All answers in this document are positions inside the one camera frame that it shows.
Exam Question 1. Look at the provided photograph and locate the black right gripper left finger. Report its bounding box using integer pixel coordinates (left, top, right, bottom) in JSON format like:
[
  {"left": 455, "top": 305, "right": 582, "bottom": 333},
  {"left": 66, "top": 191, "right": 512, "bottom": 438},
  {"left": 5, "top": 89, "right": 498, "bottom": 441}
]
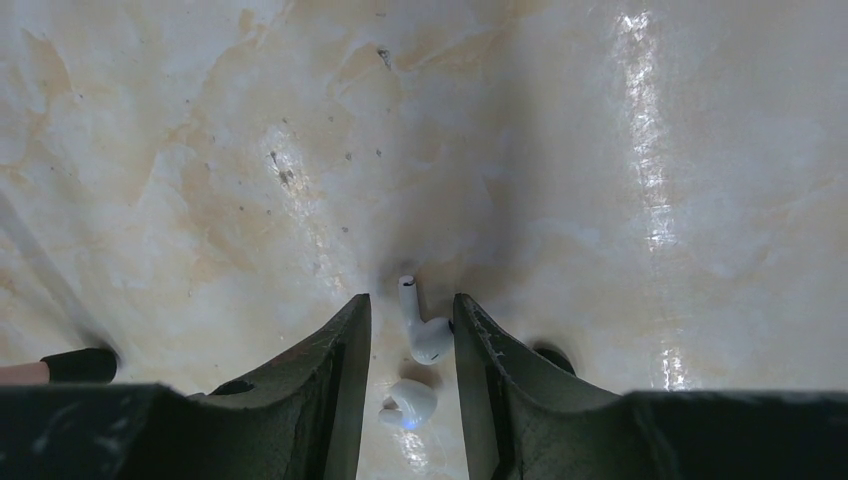
[{"left": 1, "top": 294, "right": 372, "bottom": 479}]

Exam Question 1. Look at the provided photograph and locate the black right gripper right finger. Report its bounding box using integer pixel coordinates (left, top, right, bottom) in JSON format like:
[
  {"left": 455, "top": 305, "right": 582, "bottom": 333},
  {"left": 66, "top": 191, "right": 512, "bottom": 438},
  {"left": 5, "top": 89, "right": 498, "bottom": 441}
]
[{"left": 453, "top": 294, "right": 847, "bottom": 479}]

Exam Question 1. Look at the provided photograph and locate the white earbud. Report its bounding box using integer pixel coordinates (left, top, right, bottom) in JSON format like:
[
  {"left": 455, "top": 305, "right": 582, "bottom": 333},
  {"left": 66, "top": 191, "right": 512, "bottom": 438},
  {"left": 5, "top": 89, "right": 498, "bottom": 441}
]
[
  {"left": 378, "top": 379, "right": 438, "bottom": 430},
  {"left": 398, "top": 275, "right": 454, "bottom": 365}
]

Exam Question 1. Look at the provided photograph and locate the black earbud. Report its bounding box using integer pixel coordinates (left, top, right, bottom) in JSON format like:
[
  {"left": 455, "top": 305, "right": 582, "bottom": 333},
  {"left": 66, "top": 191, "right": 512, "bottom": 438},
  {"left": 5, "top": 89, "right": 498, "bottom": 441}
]
[{"left": 533, "top": 343, "right": 576, "bottom": 376}]

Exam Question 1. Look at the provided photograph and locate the pink music stand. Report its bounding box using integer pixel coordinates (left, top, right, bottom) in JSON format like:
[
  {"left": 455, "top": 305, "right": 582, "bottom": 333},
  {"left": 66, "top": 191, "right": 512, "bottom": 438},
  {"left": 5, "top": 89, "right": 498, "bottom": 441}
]
[{"left": 1, "top": 348, "right": 119, "bottom": 386}]

